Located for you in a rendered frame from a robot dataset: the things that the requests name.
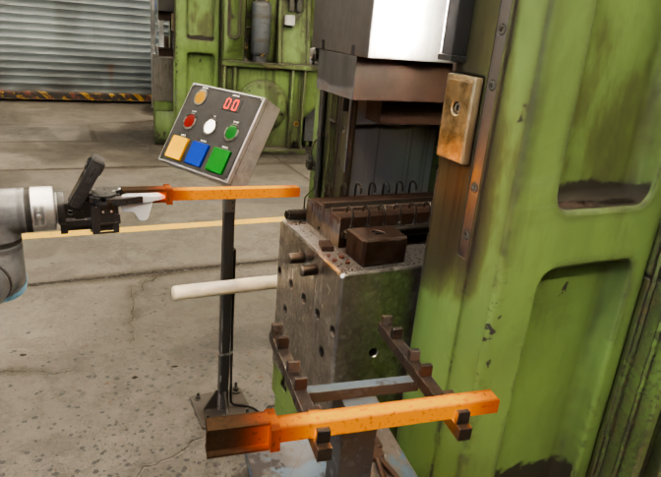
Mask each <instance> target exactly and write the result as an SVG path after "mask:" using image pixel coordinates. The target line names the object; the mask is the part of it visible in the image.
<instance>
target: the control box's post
mask: <svg viewBox="0 0 661 477"><path fill-rule="evenodd" d="M235 205H236V199H223V200H222V234H221V271H220V280H229V279H232V278H233V250H234V221H235ZM231 306H232V294H226V295H220V307H219V344H218V350H219V352H220V354H223V353H229V352H230V334H231ZM229 363H230V355H227V356H221V357H220V356H219V355H218V379H217V389H218V390H219V402H218V408H219V409H221V400H222V393H223V392H224V391H226V399H227V407H228V392H229Z"/></svg>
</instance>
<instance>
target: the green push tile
mask: <svg viewBox="0 0 661 477"><path fill-rule="evenodd" d="M231 155H232V152H231V151H228V150H225V149H220V148H216V147H214V148H213V150H212V153H211V155H210V158H209V160H208V163H207V165H206V167H205V170H207V171H210V172H213V173H216V174H219V175H222V174H223V171H224V169H225V167H226V165H227V162H228V160H229V158H230V156H231Z"/></svg>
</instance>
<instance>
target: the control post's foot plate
mask: <svg viewBox="0 0 661 477"><path fill-rule="evenodd" d="M237 383H238V382H235V386H234V387H233V389H232V401H233V402H234V403H239V404H246V405H249V403H248V401H247V399H246V397H245V396H244V394H243V392H242V390H241V388H239V387H238V386H237ZM190 401H191V405H192V407H193V408H194V411H195V412H194V414H195V416H196V417H197V418H198V420H199V424H200V425H201V428H202V430H205V429H206V418H210V417H218V416H226V415H234V414H243V413H251V412H253V409H251V408H249V407H243V406H235V405H232V404H231V403H230V398H229V392H228V407H227V399H226V391H224V392H223V393H222V400H221V409H219V408H218V402H219V390H218V389H216V390H215V391H213V392H208V393H203V394H200V393H199V392H197V395H193V396H191V397H190Z"/></svg>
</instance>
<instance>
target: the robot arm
mask: <svg viewBox="0 0 661 477"><path fill-rule="evenodd" d="M104 167H105V163H104V158H103V157H101V156H99V155H97V154H95V153H93V154H92V155H91V156H90V157H89V158H88V160H87V161H86V164H85V167H84V170H83V172H82V174H81V176H80V178H79V179H78V181H77V183H76V185H75V187H74V188H73V190H72V192H71V194H70V196H69V197H68V200H63V191H62V190H59V191H56V193H53V187H52V186H41V187H29V188H8V189H0V305H1V304H2V303H4V302H9V301H12V300H14V299H17V298H18V297H19V296H21V295H23V294H24V293H25V291H26V290H27V286H28V274H27V272H26V264H25V255H24V247H23V239H22V233H28V232H38V231H51V230H56V229H57V225H56V223H59V225H60V226H61V234H68V233H69V232H68V231H70V230H82V229H89V230H90V232H92V234H104V233H116V232H119V229H120V227H119V224H120V223H121V219H120V213H119V211H118V207H120V206H121V210H123V211H132V212H134V213H135V215H136V217H137V218H138V220H147V219H148V218H149V215H150V208H151V205H152V202H154V201H159V200H162V199H165V196H164V195H162V194H160V193H125V194H123V195H122V196H121V187H133V186H112V187H108V186H101V187H94V188H93V187H92V186H93V184H94V183H95V181H96V179H97V177H98V175H99V176H100V175H101V173H102V171H103V169H104ZM68 209H69V210H68ZM105 230H114V231H105ZM100 231H103V232H100Z"/></svg>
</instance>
